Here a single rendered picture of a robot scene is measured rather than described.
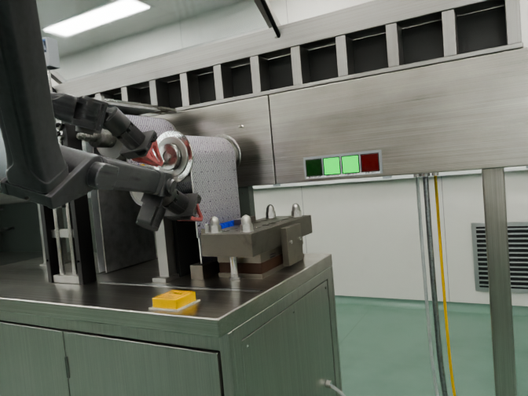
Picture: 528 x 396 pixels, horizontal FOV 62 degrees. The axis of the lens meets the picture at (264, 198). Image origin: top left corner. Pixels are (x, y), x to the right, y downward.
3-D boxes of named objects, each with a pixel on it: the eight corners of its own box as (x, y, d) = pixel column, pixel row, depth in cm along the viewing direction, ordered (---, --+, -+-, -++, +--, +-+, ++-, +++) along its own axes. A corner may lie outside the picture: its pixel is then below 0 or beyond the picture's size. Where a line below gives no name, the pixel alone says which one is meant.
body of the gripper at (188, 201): (196, 218, 117) (179, 206, 111) (166, 218, 122) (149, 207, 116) (202, 196, 119) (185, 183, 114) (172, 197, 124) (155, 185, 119)
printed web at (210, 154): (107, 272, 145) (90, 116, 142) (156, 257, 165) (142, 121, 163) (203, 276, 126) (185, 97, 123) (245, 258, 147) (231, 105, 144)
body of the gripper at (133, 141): (150, 152, 114) (130, 133, 109) (122, 158, 120) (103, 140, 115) (159, 133, 118) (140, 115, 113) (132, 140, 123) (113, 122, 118)
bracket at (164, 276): (151, 283, 125) (140, 174, 123) (166, 277, 131) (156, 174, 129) (164, 284, 123) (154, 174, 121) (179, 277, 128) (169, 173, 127)
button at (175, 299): (152, 308, 99) (151, 297, 99) (173, 299, 105) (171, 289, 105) (177, 310, 96) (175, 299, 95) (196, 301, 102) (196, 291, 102)
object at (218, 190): (196, 238, 125) (190, 173, 124) (240, 225, 146) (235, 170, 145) (198, 238, 125) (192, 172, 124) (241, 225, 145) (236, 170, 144)
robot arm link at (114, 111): (102, 122, 107) (118, 104, 108) (91, 118, 112) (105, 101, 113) (122, 140, 112) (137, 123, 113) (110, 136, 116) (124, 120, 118)
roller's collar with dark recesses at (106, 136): (88, 148, 135) (86, 127, 135) (103, 148, 140) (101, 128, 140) (102, 146, 132) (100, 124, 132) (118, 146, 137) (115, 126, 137)
